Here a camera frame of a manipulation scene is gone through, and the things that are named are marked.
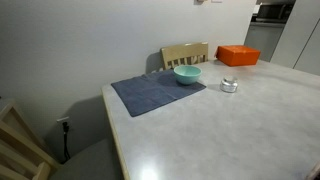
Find white wall power outlet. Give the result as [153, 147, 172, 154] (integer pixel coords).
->
[56, 116, 72, 126]

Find light wooden slatted chair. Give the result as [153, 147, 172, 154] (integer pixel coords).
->
[160, 41, 210, 71]
[0, 101, 62, 180]

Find silver metal jar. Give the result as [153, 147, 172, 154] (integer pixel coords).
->
[219, 79, 240, 94]

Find black microwave oven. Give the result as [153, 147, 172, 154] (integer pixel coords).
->
[255, 1, 296, 24]

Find white tall cabinet doors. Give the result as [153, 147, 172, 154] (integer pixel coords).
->
[270, 0, 320, 76]

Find dark blue cloth mat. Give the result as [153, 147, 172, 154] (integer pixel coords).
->
[110, 69, 207, 118]

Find teal ceramic bowl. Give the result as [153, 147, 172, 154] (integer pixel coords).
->
[173, 64, 203, 86]

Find orange cardboard box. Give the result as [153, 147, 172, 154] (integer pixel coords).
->
[214, 44, 262, 67]

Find grey kitchen counter cabinet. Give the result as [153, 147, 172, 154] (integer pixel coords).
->
[243, 21, 287, 63]

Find black plug with cord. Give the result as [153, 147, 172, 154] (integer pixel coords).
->
[61, 121, 72, 162]

